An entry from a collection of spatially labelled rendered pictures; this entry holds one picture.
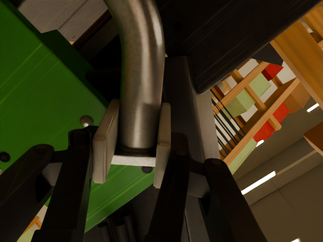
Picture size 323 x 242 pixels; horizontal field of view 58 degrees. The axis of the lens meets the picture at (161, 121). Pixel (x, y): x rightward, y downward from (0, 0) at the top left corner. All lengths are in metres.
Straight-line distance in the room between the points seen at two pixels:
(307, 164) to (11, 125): 7.69
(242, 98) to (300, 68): 2.56
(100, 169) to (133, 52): 0.08
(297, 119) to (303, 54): 8.66
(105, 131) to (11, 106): 0.11
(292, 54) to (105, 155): 0.88
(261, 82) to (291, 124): 5.88
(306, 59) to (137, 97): 0.85
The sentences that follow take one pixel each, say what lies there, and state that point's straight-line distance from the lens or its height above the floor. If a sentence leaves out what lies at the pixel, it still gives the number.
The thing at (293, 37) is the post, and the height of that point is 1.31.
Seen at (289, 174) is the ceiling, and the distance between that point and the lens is 7.86.
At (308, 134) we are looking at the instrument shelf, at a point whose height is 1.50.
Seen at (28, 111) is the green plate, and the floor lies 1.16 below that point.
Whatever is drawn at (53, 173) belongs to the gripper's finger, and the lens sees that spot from 0.16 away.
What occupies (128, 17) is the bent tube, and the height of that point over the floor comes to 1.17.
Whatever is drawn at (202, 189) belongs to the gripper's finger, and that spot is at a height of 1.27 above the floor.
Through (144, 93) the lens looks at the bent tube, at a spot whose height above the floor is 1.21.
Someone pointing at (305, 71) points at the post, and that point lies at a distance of 1.01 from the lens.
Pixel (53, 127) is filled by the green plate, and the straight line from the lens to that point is 0.26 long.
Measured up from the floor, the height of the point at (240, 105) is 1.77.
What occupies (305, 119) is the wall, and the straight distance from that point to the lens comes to 9.70.
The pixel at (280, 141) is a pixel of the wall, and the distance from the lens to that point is 9.75.
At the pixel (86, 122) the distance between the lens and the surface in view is 0.24.
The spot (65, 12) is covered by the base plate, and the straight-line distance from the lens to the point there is 0.78.
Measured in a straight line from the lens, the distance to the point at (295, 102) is 4.24.
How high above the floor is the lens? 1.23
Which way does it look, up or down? 2 degrees up
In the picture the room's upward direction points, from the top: 141 degrees clockwise
